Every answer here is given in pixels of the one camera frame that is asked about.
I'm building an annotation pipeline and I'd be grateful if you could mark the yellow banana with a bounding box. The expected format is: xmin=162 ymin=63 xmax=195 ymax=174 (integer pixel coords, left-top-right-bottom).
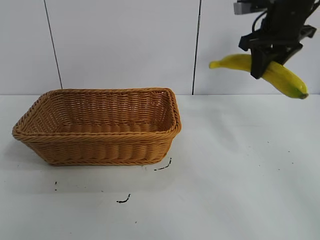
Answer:
xmin=209 ymin=53 xmax=310 ymax=100

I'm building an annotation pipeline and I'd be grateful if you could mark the woven wicker basket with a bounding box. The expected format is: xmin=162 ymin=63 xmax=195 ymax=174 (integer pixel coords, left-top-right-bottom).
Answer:
xmin=11 ymin=87 xmax=183 ymax=167

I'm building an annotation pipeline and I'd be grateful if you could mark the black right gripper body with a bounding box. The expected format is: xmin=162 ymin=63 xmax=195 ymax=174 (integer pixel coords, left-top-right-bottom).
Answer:
xmin=238 ymin=0 xmax=317 ymax=52

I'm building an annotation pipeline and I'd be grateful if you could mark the black camera cable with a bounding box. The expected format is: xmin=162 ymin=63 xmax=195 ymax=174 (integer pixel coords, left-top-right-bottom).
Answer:
xmin=250 ymin=11 xmax=268 ymax=34

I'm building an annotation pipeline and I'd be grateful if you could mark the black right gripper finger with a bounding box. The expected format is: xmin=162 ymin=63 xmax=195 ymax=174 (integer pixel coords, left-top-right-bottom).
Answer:
xmin=250 ymin=44 xmax=276 ymax=80
xmin=273 ymin=43 xmax=304 ymax=66

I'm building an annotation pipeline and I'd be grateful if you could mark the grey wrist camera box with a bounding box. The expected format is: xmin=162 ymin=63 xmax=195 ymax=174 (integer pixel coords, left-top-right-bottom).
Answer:
xmin=233 ymin=0 xmax=270 ymax=15

